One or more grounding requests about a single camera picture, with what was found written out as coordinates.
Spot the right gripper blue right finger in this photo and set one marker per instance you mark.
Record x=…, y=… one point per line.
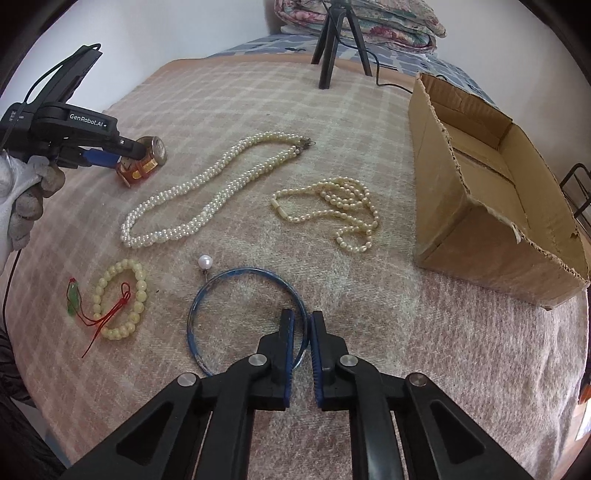
x=319, y=355

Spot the folded floral quilt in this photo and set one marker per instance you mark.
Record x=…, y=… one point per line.
x=410, y=25

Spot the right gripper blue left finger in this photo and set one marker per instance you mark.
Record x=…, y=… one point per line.
x=285, y=359

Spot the white pearl earring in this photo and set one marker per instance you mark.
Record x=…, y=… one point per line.
x=205, y=263

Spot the black tripod stand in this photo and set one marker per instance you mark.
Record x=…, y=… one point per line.
x=327, y=47

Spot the white gloved left hand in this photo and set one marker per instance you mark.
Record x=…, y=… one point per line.
x=24, y=187

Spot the black clothes rack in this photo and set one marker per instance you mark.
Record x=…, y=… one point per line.
x=575, y=187

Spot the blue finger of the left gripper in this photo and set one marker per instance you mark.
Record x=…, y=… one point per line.
x=97, y=157

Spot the brown cardboard box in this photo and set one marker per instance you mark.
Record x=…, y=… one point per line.
x=489, y=209

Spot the blue metal bangle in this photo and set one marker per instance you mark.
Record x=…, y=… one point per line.
x=191, y=319

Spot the blue patterned bed sheet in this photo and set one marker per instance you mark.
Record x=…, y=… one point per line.
x=407, y=63

